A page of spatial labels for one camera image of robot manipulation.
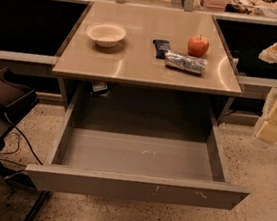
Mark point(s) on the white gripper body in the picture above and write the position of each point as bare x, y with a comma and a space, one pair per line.
269, 55

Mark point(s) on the grey top drawer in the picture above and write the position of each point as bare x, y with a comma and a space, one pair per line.
141, 144

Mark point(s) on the red apple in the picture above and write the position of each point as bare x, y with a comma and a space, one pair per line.
197, 46

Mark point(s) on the silver foil snack bag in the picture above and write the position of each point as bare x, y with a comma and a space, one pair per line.
185, 62

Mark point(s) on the dark blue snack bar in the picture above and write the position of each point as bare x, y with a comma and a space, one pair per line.
162, 47

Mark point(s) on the grey metal cabinet table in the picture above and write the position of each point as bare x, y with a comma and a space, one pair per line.
144, 59

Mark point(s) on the white bowl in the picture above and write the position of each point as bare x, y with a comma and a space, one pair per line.
106, 34

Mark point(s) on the small hanging tag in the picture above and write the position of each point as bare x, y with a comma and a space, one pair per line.
99, 87

